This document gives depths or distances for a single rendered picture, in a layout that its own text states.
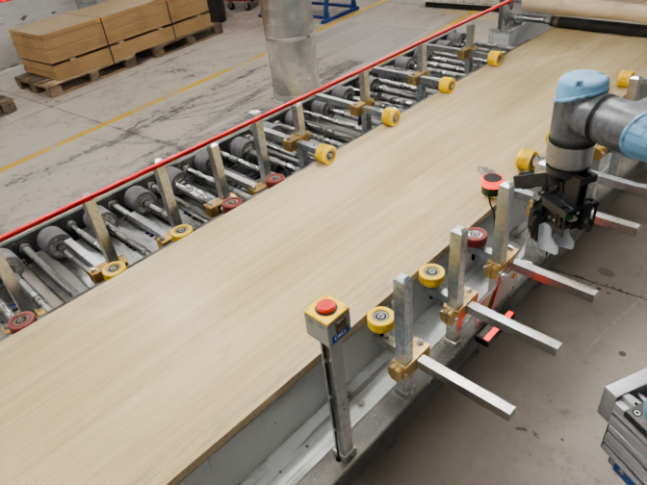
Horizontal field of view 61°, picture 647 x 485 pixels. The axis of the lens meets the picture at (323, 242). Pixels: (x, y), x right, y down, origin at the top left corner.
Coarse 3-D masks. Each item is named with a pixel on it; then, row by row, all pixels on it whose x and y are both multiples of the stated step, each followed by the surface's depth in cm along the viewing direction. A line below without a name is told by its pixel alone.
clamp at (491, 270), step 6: (510, 252) 178; (510, 258) 176; (492, 264) 174; (498, 264) 174; (504, 264) 174; (486, 270) 175; (492, 270) 173; (498, 270) 173; (504, 270) 175; (492, 276) 175
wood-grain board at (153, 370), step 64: (512, 64) 309; (576, 64) 299; (640, 64) 290; (384, 128) 257; (448, 128) 251; (512, 128) 244; (320, 192) 215; (384, 192) 210; (448, 192) 206; (192, 256) 189; (256, 256) 185; (320, 256) 181; (384, 256) 178; (64, 320) 168; (128, 320) 165; (192, 320) 162; (256, 320) 159; (0, 384) 149; (64, 384) 147; (128, 384) 144; (192, 384) 142; (256, 384) 140; (0, 448) 132; (64, 448) 130; (128, 448) 128; (192, 448) 126
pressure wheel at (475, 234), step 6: (468, 228) 185; (474, 228) 184; (480, 228) 184; (468, 234) 183; (474, 234) 182; (480, 234) 182; (486, 234) 181; (468, 240) 180; (474, 240) 179; (480, 240) 179; (486, 240) 181; (468, 246) 182; (474, 246) 181; (480, 246) 181; (474, 258) 188
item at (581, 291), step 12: (468, 252) 186; (480, 252) 183; (516, 264) 174; (528, 264) 174; (528, 276) 173; (540, 276) 170; (552, 276) 168; (564, 288) 166; (576, 288) 163; (588, 288) 162; (588, 300) 162
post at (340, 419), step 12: (324, 348) 118; (336, 348) 119; (324, 360) 120; (336, 360) 121; (324, 372) 125; (336, 372) 123; (336, 384) 124; (336, 396) 127; (336, 408) 130; (348, 408) 133; (336, 420) 133; (348, 420) 135; (336, 432) 136; (348, 432) 137; (336, 444) 138; (348, 444) 140; (348, 456) 141
